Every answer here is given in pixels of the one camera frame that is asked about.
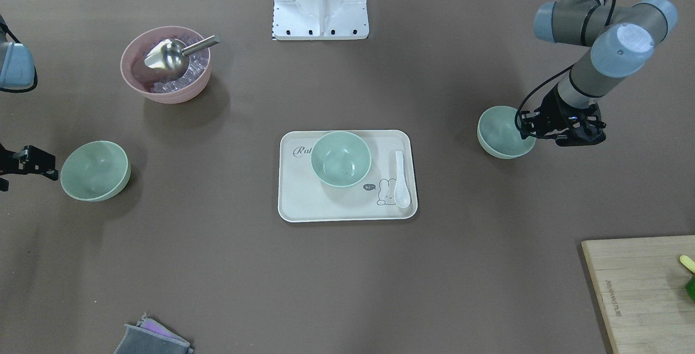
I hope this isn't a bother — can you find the cream serving tray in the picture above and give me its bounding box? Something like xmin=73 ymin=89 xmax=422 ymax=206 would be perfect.
xmin=277 ymin=129 xmax=419 ymax=223

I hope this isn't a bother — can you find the bamboo cutting board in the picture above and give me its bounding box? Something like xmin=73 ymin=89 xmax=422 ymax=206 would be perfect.
xmin=582 ymin=235 xmax=694 ymax=353

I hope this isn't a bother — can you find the yellow plastic knife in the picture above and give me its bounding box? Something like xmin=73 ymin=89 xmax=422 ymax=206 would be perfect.
xmin=679 ymin=255 xmax=695 ymax=275

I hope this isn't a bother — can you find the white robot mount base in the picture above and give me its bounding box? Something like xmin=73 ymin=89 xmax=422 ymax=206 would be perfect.
xmin=271 ymin=0 xmax=370 ymax=41

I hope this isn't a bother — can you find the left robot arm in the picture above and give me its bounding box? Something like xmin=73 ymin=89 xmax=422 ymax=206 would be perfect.
xmin=514 ymin=0 xmax=678 ymax=147

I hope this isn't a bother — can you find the grey folded cloth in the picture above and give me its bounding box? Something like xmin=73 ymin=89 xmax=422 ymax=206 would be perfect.
xmin=114 ymin=314 xmax=194 ymax=353

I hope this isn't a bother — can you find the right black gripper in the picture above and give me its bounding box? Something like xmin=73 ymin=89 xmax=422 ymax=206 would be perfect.
xmin=1 ymin=144 xmax=59 ymax=181

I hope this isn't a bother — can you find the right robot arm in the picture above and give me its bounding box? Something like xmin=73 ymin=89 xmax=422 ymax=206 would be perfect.
xmin=1 ymin=17 xmax=59 ymax=181

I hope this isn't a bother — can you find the metal scoop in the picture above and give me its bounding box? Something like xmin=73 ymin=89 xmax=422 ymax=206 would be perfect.
xmin=144 ymin=35 xmax=219 ymax=74

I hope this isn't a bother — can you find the green bowl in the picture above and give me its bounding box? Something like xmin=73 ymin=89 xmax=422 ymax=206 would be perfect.
xmin=60 ymin=141 xmax=131 ymax=201
xmin=311 ymin=131 xmax=372 ymax=188
xmin=476 ymin=106 xmax=536 ymax=160

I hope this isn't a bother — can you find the pink bowl with ice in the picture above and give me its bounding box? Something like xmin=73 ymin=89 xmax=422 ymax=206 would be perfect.
xmin=119 ymin=26 xmax=219 ymax=104

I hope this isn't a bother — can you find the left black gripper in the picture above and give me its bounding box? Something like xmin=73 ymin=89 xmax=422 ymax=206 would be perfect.
xmin=520 ymin=87 xmax=606 ymax=147

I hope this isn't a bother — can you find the green lime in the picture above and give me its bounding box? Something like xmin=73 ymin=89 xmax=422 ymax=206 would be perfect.
xmin=685 ymin=275 xmax=695 ymax=301

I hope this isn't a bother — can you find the white ceramic spoon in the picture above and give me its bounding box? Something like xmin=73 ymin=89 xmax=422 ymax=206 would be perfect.
xmin=394 ymin=150 xmax=410 ymax=208

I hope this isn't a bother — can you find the green bowl on tray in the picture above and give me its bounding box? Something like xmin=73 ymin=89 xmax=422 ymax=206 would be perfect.
xmin=311 ymin=131 xmax=372 ymax=188

